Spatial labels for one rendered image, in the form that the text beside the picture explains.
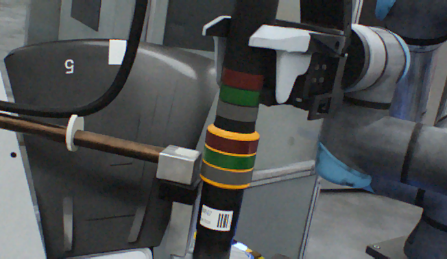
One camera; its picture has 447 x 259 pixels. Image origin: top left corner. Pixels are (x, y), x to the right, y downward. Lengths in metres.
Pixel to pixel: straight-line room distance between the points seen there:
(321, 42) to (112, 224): 0.24
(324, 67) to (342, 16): 0.05
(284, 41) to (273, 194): 1.39
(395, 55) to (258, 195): 1.13
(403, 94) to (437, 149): 0.43
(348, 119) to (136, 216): 0.29
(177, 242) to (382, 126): 0.30
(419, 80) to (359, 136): 0.41
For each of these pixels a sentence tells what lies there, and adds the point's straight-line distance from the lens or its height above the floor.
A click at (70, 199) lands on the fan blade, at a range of 0.52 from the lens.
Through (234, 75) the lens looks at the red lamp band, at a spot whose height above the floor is 1.45.
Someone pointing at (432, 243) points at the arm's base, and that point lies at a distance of 1.21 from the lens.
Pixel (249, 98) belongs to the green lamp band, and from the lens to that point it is 0.42.
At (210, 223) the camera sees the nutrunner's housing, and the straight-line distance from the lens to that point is 0.45.
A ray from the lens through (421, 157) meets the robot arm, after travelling 0.64.
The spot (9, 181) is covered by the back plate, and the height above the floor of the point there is 1.24.
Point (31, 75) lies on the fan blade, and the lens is 0.58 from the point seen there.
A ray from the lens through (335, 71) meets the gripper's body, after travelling 0.51.
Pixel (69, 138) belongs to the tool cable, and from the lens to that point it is 0.47.
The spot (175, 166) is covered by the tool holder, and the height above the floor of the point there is 1.37.
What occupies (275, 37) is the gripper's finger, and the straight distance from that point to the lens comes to 0.40.
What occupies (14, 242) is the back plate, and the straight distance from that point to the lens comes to 0.71.
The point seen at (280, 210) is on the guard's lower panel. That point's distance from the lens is 1.84.
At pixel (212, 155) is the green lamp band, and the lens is 0.43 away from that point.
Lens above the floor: 1.51
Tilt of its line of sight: 14 degrees down
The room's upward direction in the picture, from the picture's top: 10 degrees clockwise
